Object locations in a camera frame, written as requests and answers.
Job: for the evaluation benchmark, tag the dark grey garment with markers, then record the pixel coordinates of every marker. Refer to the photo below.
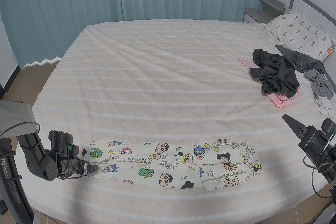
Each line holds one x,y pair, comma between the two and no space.
304,60

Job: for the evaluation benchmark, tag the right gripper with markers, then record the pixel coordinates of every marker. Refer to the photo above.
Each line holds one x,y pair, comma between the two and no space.
317,146

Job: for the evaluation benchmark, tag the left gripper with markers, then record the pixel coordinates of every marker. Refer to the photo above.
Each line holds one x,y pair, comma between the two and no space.
73,168

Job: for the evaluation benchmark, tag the white printed pyjama top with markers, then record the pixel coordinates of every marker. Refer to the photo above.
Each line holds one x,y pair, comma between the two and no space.
157,162

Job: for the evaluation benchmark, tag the black power adapter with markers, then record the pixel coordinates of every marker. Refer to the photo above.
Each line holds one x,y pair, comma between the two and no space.
2,206

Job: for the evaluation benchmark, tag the pink garment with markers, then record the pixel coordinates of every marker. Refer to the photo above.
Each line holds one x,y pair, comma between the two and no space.
279,102

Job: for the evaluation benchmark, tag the black garment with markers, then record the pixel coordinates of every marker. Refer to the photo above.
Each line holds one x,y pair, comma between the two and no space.
278,73

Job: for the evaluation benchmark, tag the bed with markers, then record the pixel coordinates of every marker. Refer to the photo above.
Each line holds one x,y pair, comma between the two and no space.
157,86

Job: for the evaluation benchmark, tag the white printed pillow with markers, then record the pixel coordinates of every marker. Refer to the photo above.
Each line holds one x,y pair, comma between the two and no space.
299,31

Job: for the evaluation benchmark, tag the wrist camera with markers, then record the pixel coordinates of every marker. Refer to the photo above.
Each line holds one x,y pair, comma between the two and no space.
74,150
329,126

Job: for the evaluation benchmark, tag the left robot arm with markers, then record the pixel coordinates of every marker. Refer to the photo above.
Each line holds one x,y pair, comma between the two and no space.
34,157

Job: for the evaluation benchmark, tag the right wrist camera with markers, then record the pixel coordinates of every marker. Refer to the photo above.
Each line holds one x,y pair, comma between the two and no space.
329,126

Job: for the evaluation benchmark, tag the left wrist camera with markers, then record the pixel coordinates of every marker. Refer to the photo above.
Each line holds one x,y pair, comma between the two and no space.
74,150

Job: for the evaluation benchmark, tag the grey bedside table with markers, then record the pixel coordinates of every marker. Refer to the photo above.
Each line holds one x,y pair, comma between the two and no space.
258,14

